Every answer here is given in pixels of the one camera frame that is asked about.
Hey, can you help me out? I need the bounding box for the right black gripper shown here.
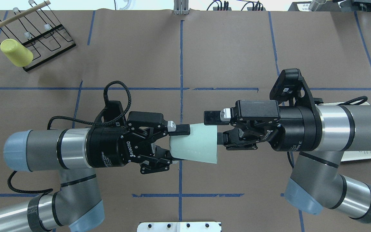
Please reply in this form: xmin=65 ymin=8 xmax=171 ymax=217
xmin=204 ymin=100 xmax=318 ymax=151

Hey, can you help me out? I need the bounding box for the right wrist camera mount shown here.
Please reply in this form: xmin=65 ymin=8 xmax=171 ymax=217
xmin=269 ymin=68 xmax=323 ymax=108

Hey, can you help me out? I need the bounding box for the green plastic cup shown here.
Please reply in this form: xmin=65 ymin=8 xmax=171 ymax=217
xmin=169 ymin=123 xmax=217 ymax=164

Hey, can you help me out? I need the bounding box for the white bear print tray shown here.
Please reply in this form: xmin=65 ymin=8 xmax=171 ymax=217
xmin=315 ymin=104 xmax=371 ymax=161

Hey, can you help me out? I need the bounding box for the yellow plastic cup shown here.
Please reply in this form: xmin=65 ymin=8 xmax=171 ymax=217
xmin=0 ymin=39 xmax=34 ymax=67

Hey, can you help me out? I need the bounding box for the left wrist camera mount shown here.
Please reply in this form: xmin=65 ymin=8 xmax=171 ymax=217
xmin=94 ymin=101 xmax=123 ymax=123

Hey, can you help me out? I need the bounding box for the aluminium frame post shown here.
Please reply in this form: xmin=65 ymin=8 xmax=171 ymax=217
xmin=173 ymin=0 xmax=189 ymax=15

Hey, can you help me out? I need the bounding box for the silver metal cylinder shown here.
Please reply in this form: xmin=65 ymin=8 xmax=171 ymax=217
xmin=308 ymin=0 xmax=327 ymax=11

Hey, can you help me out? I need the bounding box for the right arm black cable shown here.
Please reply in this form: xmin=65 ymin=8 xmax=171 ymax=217
xmin=340 ymin=96 xmax=368 ymax=106

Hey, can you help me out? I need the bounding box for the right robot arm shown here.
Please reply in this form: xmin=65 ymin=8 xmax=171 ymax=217
xmin=204 ymin=100 xmax=371 ymax=224

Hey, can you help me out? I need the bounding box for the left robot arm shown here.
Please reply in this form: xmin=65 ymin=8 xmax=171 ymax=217
xmin=0 ymin=110 xmax=190 ymax=232

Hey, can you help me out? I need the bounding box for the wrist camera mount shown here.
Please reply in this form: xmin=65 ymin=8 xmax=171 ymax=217
xmin=269 ymin=68 xmax=323 ymax=108
xmin=94 ymin=101 xmax=123 ymax=123

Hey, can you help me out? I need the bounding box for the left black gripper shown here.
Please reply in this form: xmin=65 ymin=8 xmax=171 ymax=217
xmin=86 ymin=111 xmax=191 ymax=174

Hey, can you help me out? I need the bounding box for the white metal base plate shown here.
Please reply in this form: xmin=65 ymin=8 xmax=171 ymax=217
xmin=137 ymin=221 xmax=222 ymax=232

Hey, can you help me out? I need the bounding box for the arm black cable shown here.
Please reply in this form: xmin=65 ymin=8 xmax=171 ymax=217
xmin=7 ymin=81 xmax=131 ymax=195
xmin=340 ymin=96 xmax=368 ymax=106

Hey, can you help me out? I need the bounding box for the black wire cup rack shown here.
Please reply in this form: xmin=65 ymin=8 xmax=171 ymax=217
xmin=0 ymin=0 xmax=76 ymax=72

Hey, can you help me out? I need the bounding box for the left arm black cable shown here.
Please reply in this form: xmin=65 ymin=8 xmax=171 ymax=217
xmin=7 ymin=81 xmax=131 ymax=195

